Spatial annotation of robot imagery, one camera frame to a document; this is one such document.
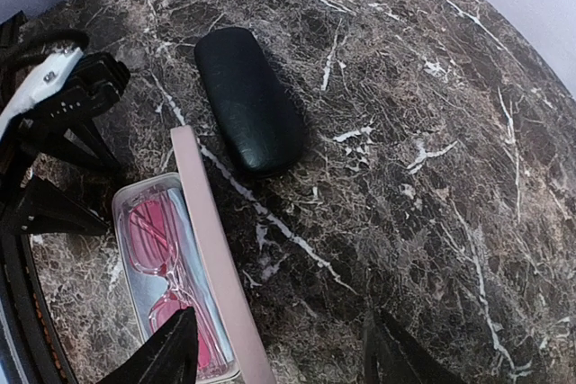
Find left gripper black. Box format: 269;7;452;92
1;115;121;238

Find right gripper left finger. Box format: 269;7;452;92
100;307;199;384

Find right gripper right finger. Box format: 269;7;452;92
363;309;464;383

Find light blue cloth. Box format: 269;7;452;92
148;188;232;363

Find pink glasses case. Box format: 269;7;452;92
112;126;275;383

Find pink translucent sunglasses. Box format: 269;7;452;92
127;192;227;375

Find black glasses case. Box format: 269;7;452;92
194;27;305;177

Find black front rail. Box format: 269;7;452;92
1;234;77;383

